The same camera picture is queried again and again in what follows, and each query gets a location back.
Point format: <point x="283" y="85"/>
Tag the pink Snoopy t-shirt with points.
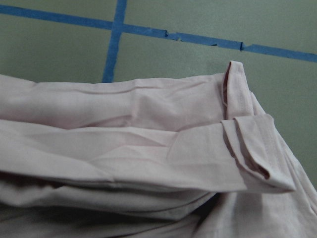
<point x="196" y="157"/>

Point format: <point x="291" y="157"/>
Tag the blue tape grid line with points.
<point x="113" y="47"/>

